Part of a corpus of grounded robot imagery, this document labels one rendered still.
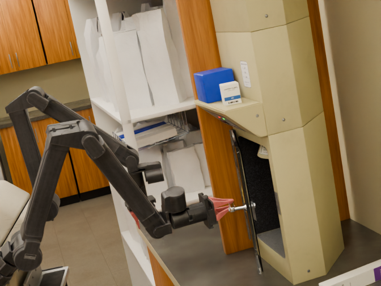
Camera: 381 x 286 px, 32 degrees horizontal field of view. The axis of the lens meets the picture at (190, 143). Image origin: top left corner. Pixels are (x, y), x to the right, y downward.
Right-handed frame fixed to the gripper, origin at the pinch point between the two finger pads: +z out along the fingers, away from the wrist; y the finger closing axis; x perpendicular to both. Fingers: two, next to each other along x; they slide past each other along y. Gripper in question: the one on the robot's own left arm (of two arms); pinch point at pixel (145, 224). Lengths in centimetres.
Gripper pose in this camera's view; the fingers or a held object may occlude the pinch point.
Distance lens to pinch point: 237.5
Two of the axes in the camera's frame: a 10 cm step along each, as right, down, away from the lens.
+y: 9.5, -2.3, 2.3
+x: -2.7, -1.6, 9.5
